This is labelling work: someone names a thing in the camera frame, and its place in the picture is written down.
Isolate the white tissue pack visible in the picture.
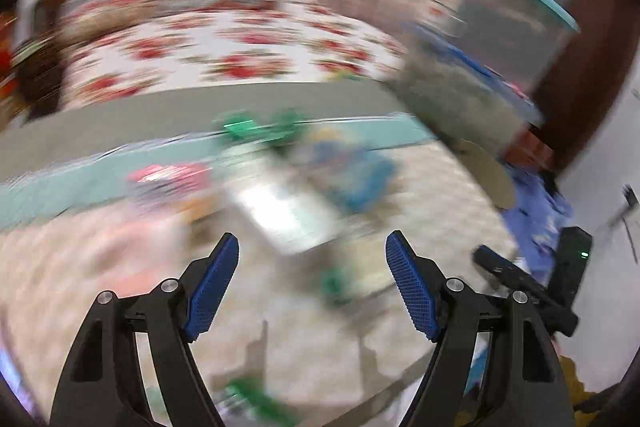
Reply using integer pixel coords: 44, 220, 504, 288
234, 150, 346, 258

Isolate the blue printed fabric bag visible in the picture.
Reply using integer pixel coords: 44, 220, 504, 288
502, 167, 573, 284

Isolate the orange red snack bag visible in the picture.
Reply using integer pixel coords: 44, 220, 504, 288
503, 128, 553, 170

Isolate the yellow pink cardboard box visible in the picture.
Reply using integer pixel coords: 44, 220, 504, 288
127, 162, 218, 221

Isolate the zigzag patterned beige mat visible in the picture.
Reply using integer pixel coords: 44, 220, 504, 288
1, 142, 516, 426

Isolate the crushed green soda can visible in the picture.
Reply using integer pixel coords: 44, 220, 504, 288
220, 108, 304, 147

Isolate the floral bed quilt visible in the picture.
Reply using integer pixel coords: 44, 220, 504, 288
55, 0, 406, 110

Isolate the clear storage bin blue handle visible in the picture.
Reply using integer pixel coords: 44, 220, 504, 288
390, 23, 542, 156

